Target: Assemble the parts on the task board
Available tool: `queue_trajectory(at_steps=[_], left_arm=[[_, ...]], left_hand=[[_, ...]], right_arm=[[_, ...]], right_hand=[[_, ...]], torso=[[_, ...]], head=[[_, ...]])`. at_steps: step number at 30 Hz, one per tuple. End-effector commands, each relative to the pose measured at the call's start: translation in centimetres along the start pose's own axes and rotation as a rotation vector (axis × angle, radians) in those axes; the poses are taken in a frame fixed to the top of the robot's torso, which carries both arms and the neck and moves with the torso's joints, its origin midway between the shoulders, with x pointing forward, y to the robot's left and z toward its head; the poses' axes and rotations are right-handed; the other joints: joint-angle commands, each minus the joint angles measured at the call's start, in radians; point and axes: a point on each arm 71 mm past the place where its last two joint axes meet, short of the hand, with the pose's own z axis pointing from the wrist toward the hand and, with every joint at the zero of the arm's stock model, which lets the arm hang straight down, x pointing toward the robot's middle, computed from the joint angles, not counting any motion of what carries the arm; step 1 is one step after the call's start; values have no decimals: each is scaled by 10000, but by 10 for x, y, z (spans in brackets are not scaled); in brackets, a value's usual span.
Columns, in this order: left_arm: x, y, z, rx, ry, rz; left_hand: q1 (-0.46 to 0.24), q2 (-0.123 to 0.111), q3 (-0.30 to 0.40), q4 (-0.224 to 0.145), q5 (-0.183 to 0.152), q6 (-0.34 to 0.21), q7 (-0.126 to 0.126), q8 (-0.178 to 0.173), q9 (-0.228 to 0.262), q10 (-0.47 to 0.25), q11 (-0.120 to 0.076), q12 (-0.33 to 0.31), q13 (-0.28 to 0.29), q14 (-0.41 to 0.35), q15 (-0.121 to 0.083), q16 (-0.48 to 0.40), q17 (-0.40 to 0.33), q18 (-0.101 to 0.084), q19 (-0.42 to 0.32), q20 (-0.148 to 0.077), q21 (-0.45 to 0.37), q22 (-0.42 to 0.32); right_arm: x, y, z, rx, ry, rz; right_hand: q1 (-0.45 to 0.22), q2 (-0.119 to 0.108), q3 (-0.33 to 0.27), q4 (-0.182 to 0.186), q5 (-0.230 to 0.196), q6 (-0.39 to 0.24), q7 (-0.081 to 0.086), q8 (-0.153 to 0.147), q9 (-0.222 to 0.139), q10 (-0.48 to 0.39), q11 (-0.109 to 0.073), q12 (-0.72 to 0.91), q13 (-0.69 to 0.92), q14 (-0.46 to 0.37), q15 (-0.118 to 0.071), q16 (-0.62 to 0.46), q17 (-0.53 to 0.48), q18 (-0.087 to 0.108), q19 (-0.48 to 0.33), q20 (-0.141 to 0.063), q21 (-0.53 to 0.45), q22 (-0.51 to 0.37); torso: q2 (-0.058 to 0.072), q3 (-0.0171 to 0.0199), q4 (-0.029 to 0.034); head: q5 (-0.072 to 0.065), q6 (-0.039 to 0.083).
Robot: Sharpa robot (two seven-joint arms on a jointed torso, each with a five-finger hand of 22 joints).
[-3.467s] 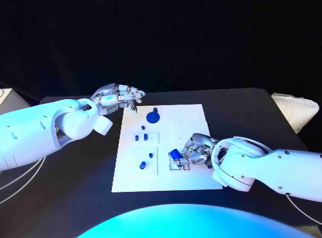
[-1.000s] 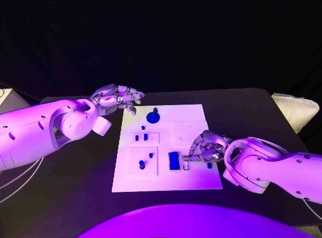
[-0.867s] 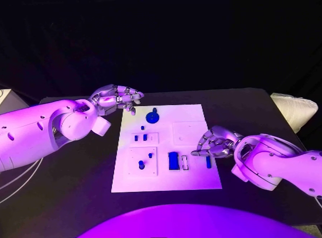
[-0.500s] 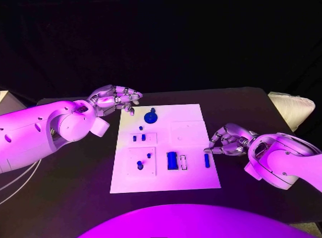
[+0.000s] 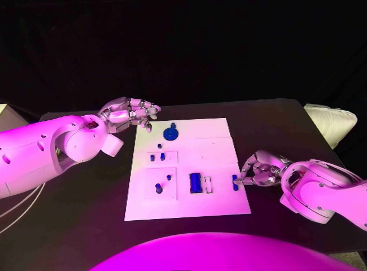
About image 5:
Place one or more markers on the blue plug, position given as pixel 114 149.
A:
pixel 153 158
pixel 163 156

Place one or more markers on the white cushion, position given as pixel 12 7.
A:
pixel 333 122

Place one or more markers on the thin blue cylinder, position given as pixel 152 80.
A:
pixel 235 186

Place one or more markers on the white box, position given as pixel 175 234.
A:
pixel 4 118

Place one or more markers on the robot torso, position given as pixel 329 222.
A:
pixel 227 252

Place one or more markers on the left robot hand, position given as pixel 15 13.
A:
pixel 122 115

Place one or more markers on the large blue cylinder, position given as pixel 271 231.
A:
pixel 196 183

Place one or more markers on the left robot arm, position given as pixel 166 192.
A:
pixel 34 152

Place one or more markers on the white task board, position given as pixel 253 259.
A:
pixel 186 169

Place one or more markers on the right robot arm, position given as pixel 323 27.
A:
pixel 330 190

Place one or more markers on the blue gear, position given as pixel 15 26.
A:
pixel 172 133

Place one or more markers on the large blue peg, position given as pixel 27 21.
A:
pixel 159 188

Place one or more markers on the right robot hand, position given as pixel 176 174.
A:
pixel 263 169

